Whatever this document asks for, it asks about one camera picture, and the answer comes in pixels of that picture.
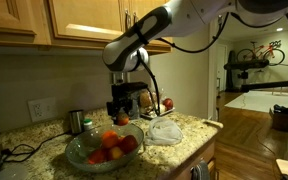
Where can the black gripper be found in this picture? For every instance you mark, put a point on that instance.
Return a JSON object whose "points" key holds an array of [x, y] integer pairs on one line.
{"points": [[122, 101]]}

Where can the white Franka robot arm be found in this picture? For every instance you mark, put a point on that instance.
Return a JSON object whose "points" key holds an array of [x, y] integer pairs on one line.
{"points": [[170, 20]]}

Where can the small yellow-red apple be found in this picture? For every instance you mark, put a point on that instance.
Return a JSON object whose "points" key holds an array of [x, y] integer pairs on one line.
{"points": [[114, 153]]}

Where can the clear glass bowl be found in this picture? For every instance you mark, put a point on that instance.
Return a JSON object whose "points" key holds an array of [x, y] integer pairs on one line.
{"points": [[80, 150]]}

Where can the small orange fruit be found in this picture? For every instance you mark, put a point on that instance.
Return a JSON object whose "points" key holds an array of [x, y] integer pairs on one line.
{"points": [[120, 140]]}

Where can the dark red round fruit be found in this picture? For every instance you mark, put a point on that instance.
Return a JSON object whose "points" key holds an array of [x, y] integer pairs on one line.
{"points": [[129, 144]]}

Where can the white onion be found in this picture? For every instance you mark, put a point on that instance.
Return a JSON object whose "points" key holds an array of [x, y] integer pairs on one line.
{"points": [[162, 108]]}

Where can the white bottle green cap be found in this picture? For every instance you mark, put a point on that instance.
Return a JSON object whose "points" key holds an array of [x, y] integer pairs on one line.
{"points": [[88, 125]]}

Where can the white rectangular tray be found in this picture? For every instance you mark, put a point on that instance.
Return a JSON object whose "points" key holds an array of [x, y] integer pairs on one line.
{"points": [[164, 115]]}

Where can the red onion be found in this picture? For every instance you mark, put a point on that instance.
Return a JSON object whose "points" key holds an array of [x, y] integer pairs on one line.
{"points": [[168, 104]]}

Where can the stainless steel canister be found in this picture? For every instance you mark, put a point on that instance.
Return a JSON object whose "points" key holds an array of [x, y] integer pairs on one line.
{"points": [[76, 122]]}

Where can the bright red round fruit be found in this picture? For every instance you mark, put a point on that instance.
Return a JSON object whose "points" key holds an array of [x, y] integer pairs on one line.
{"points": [[97, 156]]}

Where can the wooden base cabinet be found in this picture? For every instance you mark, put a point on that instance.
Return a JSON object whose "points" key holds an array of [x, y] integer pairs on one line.
{"points": [[200, 155]]}

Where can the grey hanging towel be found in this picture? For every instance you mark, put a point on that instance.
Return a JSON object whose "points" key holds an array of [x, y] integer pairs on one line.
{"points": [[200, 171]]}

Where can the white interior door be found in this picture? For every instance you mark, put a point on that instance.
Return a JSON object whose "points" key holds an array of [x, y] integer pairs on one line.
{"points": [[221, 66]]}

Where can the wooden upper cabinet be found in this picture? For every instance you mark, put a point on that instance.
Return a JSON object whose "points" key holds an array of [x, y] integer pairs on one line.
{"points": [[34, 41]]}

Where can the white round lid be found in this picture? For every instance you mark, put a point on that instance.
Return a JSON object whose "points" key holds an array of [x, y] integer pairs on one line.
{"points": [[10, 172]]}

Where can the white rug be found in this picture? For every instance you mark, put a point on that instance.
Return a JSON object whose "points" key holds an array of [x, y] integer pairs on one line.
{"points": [[260, 101]]}

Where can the red bicycle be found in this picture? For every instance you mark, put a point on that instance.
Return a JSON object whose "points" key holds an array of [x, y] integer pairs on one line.
{"points": [[262, 51]]}

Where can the dark box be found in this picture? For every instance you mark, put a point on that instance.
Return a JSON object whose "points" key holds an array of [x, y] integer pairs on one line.
{"points": [[280, 118]]}

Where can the round ceiling light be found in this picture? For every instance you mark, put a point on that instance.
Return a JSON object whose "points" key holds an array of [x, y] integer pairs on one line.
{"points": [[279, 29]]}

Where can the white wall outlet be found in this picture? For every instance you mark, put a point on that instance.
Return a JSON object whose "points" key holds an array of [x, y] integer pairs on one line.
{"points": [[42, 109]]}

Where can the black stereo camera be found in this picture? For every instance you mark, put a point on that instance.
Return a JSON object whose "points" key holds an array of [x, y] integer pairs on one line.
{"points": [[247, 65]]}

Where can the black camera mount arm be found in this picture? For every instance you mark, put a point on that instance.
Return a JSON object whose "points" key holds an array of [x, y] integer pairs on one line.
{"points": [[267, 86]]}

